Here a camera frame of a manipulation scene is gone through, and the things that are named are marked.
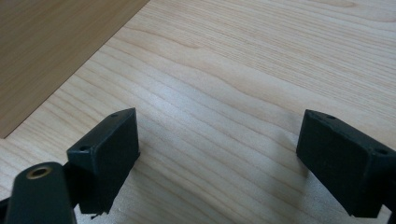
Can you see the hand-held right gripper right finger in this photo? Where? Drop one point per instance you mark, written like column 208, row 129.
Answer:
column 339, row 168

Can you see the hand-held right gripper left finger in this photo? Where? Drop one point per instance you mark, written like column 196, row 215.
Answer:
column 107, row 161

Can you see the brown wooden board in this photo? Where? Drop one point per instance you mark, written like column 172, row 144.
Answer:
column 46, row 46

